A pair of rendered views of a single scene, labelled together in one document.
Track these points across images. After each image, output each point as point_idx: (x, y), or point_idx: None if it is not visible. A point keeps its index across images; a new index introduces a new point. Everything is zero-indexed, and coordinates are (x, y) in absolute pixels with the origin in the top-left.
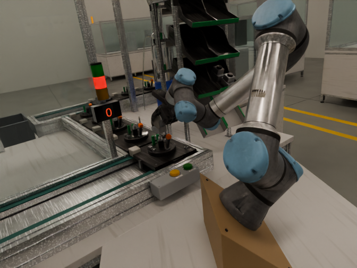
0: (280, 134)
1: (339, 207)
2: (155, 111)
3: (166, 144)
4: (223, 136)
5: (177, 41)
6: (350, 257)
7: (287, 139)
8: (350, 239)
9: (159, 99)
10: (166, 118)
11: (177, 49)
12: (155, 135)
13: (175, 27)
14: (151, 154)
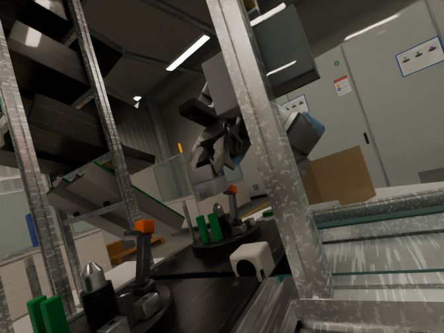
0: (114, 269)
1: (255, 215)
2: (229, 129)
3: (236, 209)
4: (82, 308)
5: (94, 57)
6: None
7: (133, 261)
8: None
9: (213, 113)
10: (240, 140)
11: (97, 72)
12: (134, 283)
13: (84, 34)
14: (259, 230)
